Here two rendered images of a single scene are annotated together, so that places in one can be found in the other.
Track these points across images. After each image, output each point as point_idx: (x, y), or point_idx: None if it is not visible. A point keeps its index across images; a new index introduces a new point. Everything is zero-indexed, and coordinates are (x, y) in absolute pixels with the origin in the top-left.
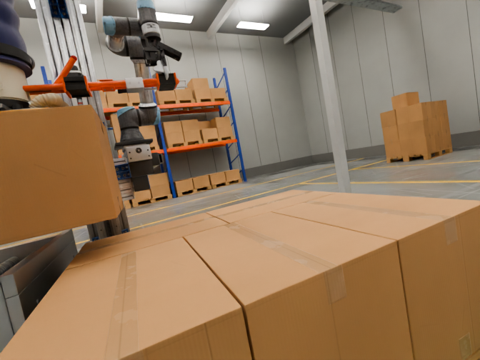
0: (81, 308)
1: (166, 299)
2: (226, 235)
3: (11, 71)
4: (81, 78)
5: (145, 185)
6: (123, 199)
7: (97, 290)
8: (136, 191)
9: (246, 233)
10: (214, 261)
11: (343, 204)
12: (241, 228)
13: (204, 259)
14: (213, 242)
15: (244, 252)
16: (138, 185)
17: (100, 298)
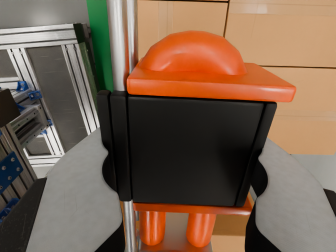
0: (292, 133)
1: (332, 98)
2: (272, 27)
3: None
4: None
5: (5, 98)
6: (10, 129)
7: (277, 128)
8: (19, 113)
9: (289, 9)
10: (318, 62)
11: None
12: (267, 3)
13: (305, 66)
14: (277, 46)
15: (329, 36)
16: (9, 112)
17: (290, 126)
